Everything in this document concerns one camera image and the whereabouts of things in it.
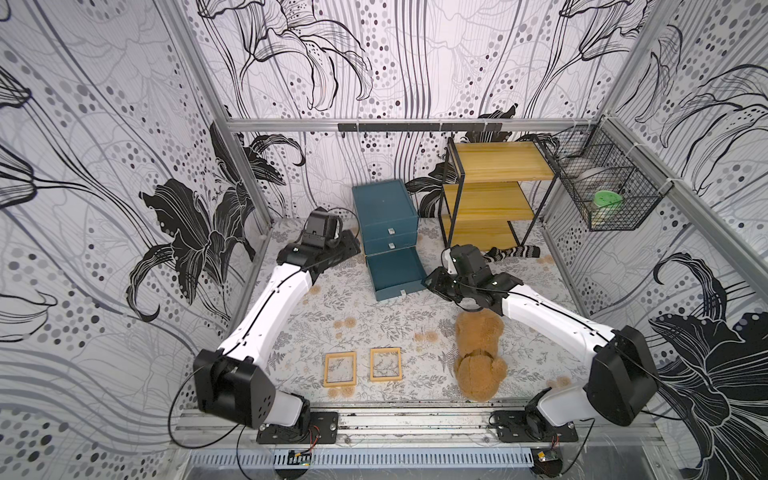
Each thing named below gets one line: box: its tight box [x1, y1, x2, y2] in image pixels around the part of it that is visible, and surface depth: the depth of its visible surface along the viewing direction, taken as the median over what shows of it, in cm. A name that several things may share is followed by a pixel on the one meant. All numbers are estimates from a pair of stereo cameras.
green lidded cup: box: [592, 190, 623, 224], surface depth 81 cm
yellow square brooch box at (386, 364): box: [370, 346, 403, 382], surface depth 85 cm
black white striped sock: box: [483, 246, 540, 262], surface depth 109 cm
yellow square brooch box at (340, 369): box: [324, 351, 357, 387], surface depth 84 cm
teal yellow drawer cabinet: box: [352, 179, 427, 302], surface depth 98 cm
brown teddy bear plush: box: [454, 308, 508, 403], surface depth 77 cm
